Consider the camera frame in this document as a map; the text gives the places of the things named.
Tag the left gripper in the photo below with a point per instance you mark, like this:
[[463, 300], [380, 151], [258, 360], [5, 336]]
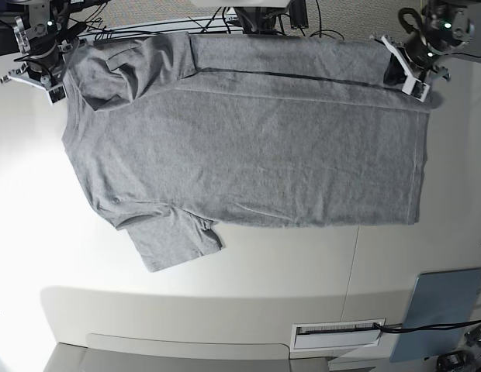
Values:
[[417, 58]]

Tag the blue-grey panel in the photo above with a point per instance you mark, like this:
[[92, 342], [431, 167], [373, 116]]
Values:
[[443, 297]]

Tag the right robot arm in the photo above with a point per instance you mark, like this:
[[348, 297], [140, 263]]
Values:
[[41, 32]]

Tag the robot base stand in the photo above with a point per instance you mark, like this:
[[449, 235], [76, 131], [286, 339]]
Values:
[[266, 20]]

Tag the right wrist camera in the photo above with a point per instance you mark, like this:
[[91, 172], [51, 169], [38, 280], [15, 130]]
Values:
[[56, 94]]

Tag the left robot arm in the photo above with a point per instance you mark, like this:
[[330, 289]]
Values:
[[437, 30]]

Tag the grey T-shirt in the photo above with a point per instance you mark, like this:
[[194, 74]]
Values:
[[174, 133]]

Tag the white cable grommet tray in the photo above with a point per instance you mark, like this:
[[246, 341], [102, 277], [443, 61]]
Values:
[[335, 335]]

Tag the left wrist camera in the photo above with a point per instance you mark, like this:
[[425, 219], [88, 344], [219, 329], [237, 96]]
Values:
[[416, 88]]

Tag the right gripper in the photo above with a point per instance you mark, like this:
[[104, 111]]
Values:
[[44, 72]]

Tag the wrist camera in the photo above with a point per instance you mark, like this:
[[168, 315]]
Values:
[[416, 88], [56, 94]]

